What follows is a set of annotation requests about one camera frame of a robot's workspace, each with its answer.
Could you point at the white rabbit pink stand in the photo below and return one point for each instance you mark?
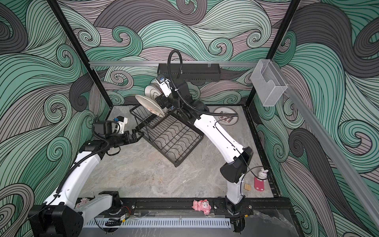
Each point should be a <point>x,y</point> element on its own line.
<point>260,179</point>

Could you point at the aluminium rail right wall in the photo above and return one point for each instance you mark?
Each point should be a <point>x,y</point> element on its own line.
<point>300,94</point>

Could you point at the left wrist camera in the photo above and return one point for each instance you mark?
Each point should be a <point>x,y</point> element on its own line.
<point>121,123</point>

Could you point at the aluminium rail wall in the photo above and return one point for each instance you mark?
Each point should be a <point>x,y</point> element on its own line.
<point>136,63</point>
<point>300,94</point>

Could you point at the black perforated wall shelf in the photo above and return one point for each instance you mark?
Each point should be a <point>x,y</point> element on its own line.
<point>196,73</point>

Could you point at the black wire dish rack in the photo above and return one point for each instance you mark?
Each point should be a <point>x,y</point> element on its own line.
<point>171,136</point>

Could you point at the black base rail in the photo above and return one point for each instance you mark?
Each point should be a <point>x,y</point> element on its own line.
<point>248,206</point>

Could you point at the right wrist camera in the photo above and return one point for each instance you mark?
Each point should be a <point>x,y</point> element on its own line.
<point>164,84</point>

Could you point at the cream cartoon plate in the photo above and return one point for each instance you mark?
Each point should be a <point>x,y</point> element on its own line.
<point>151,105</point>

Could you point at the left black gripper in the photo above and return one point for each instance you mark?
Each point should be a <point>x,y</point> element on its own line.
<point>134,139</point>

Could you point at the pink plush toy left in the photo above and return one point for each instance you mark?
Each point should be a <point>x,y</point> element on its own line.
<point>82,202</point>

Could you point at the pink plush toy centre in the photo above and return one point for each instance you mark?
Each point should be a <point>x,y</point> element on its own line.
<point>202,206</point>

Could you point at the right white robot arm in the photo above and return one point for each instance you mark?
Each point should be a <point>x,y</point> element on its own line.
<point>176,93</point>

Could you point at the aluminium rail back wall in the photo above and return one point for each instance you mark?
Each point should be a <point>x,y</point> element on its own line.
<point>136,63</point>

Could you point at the red patterned white plate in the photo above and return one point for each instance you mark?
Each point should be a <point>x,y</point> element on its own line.
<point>226,120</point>

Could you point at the clear acrylic wall holder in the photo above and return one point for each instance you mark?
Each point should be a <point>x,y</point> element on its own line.
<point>269,82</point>

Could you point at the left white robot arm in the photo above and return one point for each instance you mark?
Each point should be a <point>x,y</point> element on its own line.
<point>60,215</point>

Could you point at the pink plush toy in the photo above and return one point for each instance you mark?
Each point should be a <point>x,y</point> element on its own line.
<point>82,202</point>
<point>202,206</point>

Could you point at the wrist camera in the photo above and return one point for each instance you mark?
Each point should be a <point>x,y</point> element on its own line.
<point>164,84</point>
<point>121,123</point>

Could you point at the white slotted cable duct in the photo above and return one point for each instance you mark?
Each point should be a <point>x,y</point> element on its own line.
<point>180,222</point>

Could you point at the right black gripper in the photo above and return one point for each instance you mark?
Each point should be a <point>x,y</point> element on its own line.
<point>167,100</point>

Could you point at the black rimmed white plate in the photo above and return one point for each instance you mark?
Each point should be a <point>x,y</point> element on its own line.
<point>152,91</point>

